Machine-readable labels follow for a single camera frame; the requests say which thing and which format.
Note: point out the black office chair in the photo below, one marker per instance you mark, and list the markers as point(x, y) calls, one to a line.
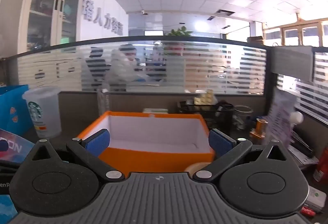
point(96, 65)

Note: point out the grey monitor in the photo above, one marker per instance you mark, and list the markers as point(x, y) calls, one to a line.
point(292, 62)

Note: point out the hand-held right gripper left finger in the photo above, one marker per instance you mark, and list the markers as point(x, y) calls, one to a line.
point(98, 142)

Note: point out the black mesh desk organizer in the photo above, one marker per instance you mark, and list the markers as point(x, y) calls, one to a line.
point(199, 116)

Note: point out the wooden window frame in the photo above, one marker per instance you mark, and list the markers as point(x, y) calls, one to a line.
point(302, 30)

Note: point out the white power bank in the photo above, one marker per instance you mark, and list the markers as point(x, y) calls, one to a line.
point(315, 197)

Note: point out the striped glass side partition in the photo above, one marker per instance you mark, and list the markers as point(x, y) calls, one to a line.
point(310, 96)

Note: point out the potted green plant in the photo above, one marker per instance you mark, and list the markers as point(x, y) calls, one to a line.
point(178, 34)

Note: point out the stack of file folders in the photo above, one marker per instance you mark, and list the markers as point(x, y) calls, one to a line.
point(301, 148)

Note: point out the translucent plastic cup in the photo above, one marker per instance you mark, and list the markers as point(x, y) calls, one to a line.
point(43, 111)

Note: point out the red pen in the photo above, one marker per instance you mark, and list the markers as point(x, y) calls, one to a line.
point(307, 211)

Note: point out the white flat box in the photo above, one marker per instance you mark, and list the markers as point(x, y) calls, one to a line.
point(155, 110)

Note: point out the clear glass jar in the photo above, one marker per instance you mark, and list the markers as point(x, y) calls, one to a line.
point(243, 116)

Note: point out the yellow building blocks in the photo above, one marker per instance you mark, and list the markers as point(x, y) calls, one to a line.
point(203, 98)

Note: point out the stack of cardboard boxes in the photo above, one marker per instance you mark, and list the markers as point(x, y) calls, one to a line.
point(205, 70)

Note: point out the blue paper bag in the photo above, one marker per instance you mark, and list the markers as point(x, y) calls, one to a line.
point(12, 103)

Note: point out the wall lettering sign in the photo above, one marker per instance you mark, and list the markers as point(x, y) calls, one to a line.
point(102, 17)

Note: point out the orange storage box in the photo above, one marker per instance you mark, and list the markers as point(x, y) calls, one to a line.
point(153, 156)

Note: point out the striped glass desk partition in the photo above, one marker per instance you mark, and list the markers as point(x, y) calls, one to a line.
point(217, 67)

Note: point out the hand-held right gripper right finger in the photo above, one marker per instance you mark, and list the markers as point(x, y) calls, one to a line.
point(220, 143)

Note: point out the blue printed packet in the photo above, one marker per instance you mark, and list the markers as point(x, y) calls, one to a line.
point(6, 206)

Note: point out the red drink can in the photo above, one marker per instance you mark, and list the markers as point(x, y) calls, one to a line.
point(321, 167)

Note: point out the colourful printed box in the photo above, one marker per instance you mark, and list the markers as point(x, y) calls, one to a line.
point(15, 147)

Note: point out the printed spout pouch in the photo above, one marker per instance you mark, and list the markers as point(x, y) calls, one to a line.
point(280, 116)

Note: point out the ceiling security camera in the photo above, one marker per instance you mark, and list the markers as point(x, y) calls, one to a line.
point(144, 12)

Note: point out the clear plastic bottle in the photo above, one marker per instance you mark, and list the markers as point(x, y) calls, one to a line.
point(103, 103)

